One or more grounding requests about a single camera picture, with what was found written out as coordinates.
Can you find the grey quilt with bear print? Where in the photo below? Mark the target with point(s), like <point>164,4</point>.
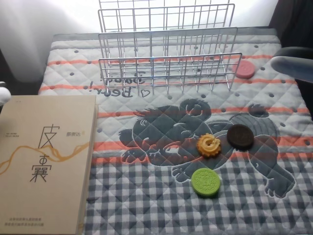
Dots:
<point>146,195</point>

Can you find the yellow toy swirl cookie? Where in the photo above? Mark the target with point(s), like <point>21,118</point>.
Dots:
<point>209,145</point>

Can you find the beige book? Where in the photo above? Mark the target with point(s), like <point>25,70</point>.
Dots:
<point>61,195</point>

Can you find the brown toy sandwich cookie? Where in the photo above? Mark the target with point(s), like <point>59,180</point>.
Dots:
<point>240,135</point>

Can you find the green toy sandwich cookie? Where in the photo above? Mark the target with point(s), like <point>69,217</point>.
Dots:
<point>205,182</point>

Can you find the pink toy sandwich cookie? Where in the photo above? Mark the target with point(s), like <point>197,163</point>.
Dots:
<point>243,69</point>

